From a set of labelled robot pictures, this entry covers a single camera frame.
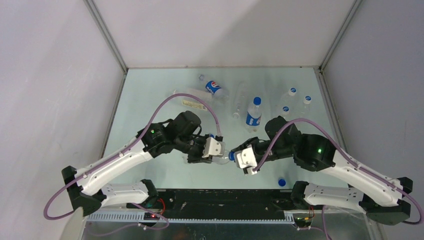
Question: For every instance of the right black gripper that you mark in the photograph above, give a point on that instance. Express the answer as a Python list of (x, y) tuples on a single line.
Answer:
[(252, 141)]

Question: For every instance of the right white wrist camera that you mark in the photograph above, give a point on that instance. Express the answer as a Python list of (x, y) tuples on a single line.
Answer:
[(245, 160)]

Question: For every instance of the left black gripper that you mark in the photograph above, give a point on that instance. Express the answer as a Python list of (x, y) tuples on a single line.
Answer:
[(198, 158)]

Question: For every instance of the pepsi logo bottle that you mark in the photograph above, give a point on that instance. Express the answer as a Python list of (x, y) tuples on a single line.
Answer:
[(216, 90)]

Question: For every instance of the right circuit board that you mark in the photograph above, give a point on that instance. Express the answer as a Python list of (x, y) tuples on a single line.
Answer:
[(302, 223)]

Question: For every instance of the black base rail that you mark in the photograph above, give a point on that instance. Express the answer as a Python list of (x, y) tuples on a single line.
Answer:
[(226, 204)]

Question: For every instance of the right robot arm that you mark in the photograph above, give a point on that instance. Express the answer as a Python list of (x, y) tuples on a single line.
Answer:
[(379, 197)]

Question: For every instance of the capped clear bottle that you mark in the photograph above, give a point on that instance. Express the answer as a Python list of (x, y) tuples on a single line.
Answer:
[(303, 108), (288, 98), (285, 112)]

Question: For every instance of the small blue label bottle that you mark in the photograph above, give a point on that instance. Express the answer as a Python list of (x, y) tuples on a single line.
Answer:
[(221, 160)]

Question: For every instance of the circuit board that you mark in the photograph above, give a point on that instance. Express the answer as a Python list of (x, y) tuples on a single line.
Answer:
[(148, 216), (302, 223)]

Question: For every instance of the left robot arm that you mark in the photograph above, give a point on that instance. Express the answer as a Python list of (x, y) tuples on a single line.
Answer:
[(90, 188)]

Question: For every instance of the left circuit board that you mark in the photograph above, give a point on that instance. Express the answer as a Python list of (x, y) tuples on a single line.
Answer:
[(148, 216)]

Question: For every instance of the yellow label clear bottle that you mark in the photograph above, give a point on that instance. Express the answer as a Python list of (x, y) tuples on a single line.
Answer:
[(190, 102)]

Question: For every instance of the blue label pepsi bottle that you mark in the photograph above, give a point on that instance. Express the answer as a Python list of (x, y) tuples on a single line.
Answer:
[(254, 114)]

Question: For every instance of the clear unlabelled bottle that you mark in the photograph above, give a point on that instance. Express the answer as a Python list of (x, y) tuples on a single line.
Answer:
[(238, 105)]

